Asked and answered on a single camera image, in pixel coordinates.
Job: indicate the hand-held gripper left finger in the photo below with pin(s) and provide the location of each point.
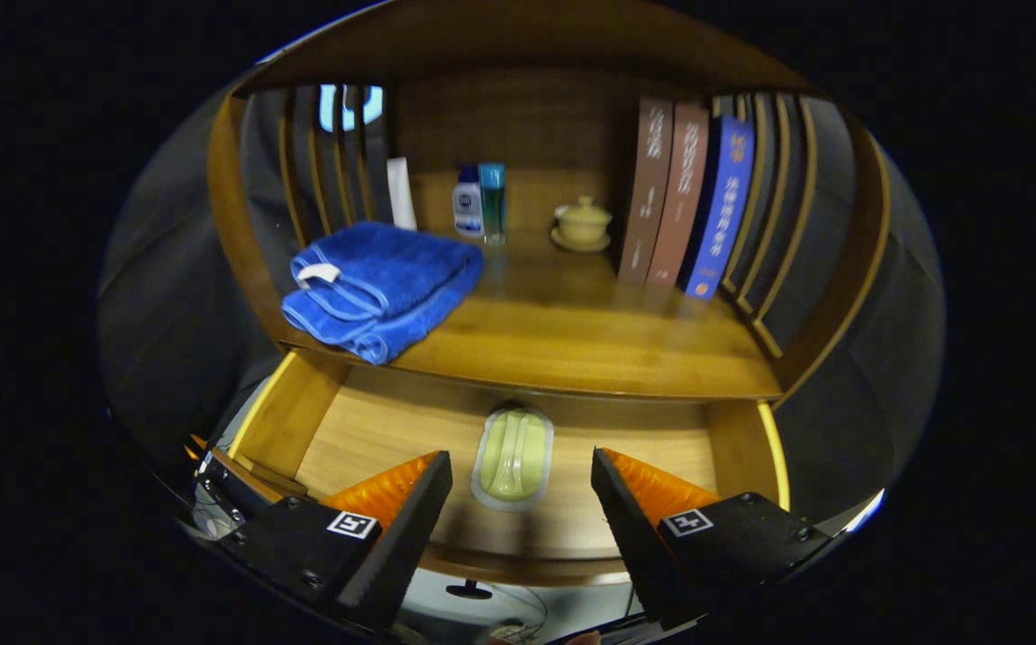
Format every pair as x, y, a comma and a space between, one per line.
397, 555

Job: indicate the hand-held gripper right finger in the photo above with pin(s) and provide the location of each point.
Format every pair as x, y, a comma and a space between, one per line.
634, 546

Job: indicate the wooden drawer with black knob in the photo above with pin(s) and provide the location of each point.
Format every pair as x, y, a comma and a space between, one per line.
392, 430

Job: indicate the wooden countertop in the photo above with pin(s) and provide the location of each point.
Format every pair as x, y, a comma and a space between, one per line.
572, 331

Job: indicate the wooden cabinet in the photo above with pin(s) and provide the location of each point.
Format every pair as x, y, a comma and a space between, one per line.
527, 116

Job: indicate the blue folded towel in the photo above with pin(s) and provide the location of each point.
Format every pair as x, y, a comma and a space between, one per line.
375, 287

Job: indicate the beige lidded teacup with saucer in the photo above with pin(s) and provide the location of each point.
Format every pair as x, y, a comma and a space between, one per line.
582, 224

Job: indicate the black backdrop cloth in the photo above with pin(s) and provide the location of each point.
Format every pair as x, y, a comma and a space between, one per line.
168, 296

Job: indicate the blue book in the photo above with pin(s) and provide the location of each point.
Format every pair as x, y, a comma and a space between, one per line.
722, 206

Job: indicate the reddish brown book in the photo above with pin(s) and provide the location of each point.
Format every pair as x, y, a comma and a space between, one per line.
679, 197

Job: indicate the white bottle with blue cap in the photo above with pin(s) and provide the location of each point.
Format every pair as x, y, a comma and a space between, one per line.
468, 208

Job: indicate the dark brown book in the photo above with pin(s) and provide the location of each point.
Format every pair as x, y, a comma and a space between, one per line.
645, 188

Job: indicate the white tube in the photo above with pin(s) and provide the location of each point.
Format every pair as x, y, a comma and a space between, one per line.
401, 193

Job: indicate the teal bottle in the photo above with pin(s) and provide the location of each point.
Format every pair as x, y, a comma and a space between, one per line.
493, 202

